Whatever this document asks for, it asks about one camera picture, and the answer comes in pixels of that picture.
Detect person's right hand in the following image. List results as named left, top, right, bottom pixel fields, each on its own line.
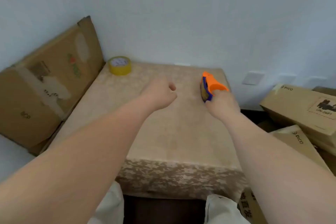
left=205, top=90, right=241, bottom=121

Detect orange and blue tape dispenser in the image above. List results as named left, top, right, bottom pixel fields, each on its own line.
left=200, top=71, right=229, bottom=103

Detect person's left forearm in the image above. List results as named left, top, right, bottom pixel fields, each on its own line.
left=0, top=93, right=161, bottom=224

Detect cardboard box with black lettering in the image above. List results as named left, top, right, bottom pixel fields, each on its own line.
left=237, top=187, right=269, bottom=224

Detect plain brown cardboard box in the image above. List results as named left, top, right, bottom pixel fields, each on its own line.
left=270, top=125, right=332, bottom=175

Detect person's white trousers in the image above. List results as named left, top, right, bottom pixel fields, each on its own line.
left=87, top=181, right=251, bottom=224

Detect white wall socket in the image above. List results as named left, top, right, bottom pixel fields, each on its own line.
left=242, top=71, right=265, bottom=86

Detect beige floral tablecloth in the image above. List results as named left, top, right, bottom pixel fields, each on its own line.
left=39, top=61, right=248, bottom=202

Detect yellow tape roll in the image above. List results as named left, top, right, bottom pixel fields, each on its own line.
left=108, top=56, right=132, bottom=76

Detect person's right forearm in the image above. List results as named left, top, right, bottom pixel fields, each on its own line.
left=223, top=112, right=336, bottom=224

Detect flattened brown cardboard box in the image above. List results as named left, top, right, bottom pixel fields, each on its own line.
left=0, top=16, right=106, bottom=157

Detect person's left hand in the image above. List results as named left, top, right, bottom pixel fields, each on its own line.
left=141, top=78, right=178, bottom=112

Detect cardboard box with stamp print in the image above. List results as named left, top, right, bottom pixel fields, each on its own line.
left=259, top=84, right=336, bottom=156

